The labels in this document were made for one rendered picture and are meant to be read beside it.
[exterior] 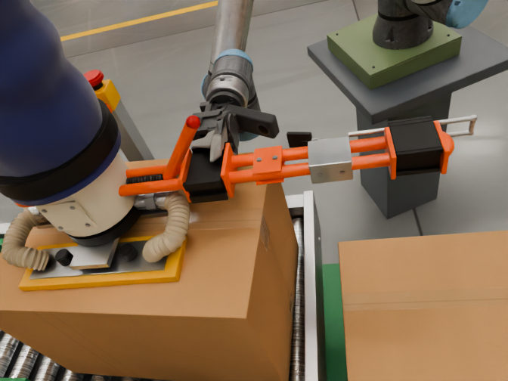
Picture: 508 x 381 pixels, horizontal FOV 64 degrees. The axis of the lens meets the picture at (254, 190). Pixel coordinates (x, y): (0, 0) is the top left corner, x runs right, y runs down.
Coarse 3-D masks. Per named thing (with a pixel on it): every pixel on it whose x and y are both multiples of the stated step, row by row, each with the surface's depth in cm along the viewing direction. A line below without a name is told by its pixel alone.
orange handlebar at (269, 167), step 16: (352, 144) 68; (368, 144) 68; (384, 144) 67; (448, 144) 63; (240, 160) 73; (256, 160) 70; (272, 160) 70; (288, 160) 71; (352, 160) 66; (368, 160) 65; (384, 160) 65; (128, 176) 77; (240, 176) 70; (256, 176) 69; (272, 176) 69; (288, 176) 69; (128, 192) 75; (144, 192) 74
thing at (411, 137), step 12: (384, 132) 68; (396, 132) 66; (408, 132) 65; (420, 132) 64; (432, 132) 64; (396, 144) 64; (408, 144) 63; (420, 144) 63; (432, 144) 62; (444, 144) 62; (396, 156) 63; (408, 156) 64; (420, 156) 63; (432, 156) 63; (444, 156) 61; (396, 168) 66; (408, 168) 65; (420, 168) 65; (432, 168) 65; (444, 168) 63
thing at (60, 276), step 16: (128, 240) 82; (144, 240) 80; (48, 256) 84; (64, 256) 79; (128, 256) 77; (176, 256) 77; (32, 272) 82; (48, 272) 81; (64, 272) 80; (80, 272) 79; (96, 272) 78; (112, 272) 77; (128, 272) 77; (144, 272) 76; (160, 272) 75; (176, 272) 75; (32, 288) 81; (48, 288) 80; (64, 288) 80
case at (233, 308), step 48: (240, 192) 86; (48, 240) 90; (192, 240) 81; (240, 240) 78; (288, 240) 105; (0, 288) 84; (96, 288) 78; (144, 288) 76; (192, 288) 73; (240, 288) 71; (288, 288) 102; (48, 336) 90; (96, 336) 85; (144, 336) 81; (192, 336) 77; (240, 336) 74; (288, 336) 99
